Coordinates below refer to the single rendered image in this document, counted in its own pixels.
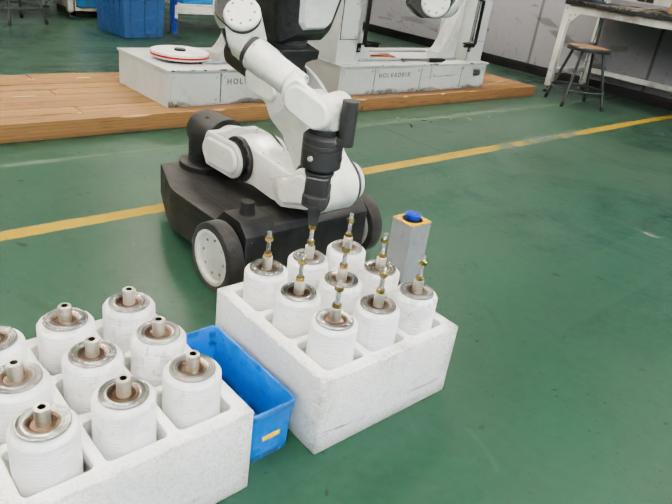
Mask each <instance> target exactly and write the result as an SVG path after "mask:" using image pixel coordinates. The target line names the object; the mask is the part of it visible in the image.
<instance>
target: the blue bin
mask: <svg viewBox="0 0 672 504"><path fill-rule="evenodd" d="M186 344H187V345H188V346H189V347H190V348H191V349H192V350H197V351H199V353H200V354H204V355H206V356H208V357H210V358H212V359H214V360H215V361H216V362H217V363H218V364H219V366H220V367H221V371H222V377H221V379H222V380H223V381H224V382H225V383H226V384H227V385H228V386H229V387H230V388H231V389H232V390H233V391H234V392H235V393H236V394H237V395H238V396H239V397H240V398H241V399H242V400H243V401H244V402H245V403H246V404H247V405H248V406H249V407H250V408H251V409H252V410H253V411H254V414H253V426H252V437H251V448H250V460H249V463H253V462H255V461H257V460H259V459H261V458H263V457H265V456H267V455H268V454H270V453H272V452H274V451H276V450H278V449H280V448H282V447H283V446H284V445H285V443H286V437H287V432H288V427H289V421H290V416H291V411H292V407H293V406H294V404H295V396H294V395H293V394H292V393H291V392H290V391H289V390H288V389H287V388H286V387H285V386H283V385H282V384H281V383H280V382H279V381H278V380H277V379H276V378H275V377H273V376H272V375H271V374H270V373H269V372H268V371H267V370H266V369H265V368H263V367H262V366H261V365H260V364H259V363H258V362H257V361H256V360H255V359H253V358H252V357H251V356H250V355H249V354H248V353H247V352H246V351H245V350H243V349H242V348H241V347H240V346H239V345H238V344H237V343H236V342H235V341H233V340H232V339H231V338H230V337H229V336H228V335H227V334H226V333H225V332H224V331H222V330H221V329H220V328H219V327H218V326H215V325H211V326H207V327H204V328H201V329H198V330H195V331H192V332H189V333H186Z"/></svg>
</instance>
